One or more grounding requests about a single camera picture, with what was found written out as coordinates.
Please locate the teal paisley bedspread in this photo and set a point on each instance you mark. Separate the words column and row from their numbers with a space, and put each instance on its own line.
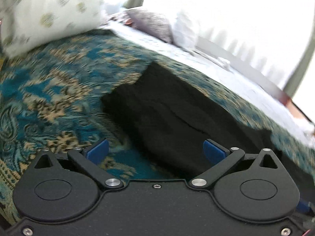
column 50, row 98

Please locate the white pillow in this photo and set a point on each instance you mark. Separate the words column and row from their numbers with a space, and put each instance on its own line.
column 184, row 34

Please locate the wooden bed frame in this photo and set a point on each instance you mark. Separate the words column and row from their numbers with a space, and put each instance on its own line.
column 293, row 108

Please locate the black pants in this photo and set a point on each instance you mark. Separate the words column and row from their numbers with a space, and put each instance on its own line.
column 167, row 120

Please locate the white patterned cushion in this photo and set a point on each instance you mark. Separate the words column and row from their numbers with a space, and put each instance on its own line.
column 26, row 24

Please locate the green drape right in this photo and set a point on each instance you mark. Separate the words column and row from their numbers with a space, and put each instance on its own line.
column 296, row 78

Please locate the floral grey pillow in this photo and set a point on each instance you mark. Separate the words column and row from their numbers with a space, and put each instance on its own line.
column 151, row 23

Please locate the white sheer curtain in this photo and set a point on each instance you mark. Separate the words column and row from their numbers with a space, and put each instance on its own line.
column 270, row 35

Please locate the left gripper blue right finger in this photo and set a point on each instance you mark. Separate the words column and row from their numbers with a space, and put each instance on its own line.
column 223, row 161

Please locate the white bed sheet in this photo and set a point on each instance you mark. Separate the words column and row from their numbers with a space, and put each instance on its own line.
column 231, row 79

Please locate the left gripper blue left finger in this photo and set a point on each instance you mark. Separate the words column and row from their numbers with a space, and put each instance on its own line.
column 87, row 161

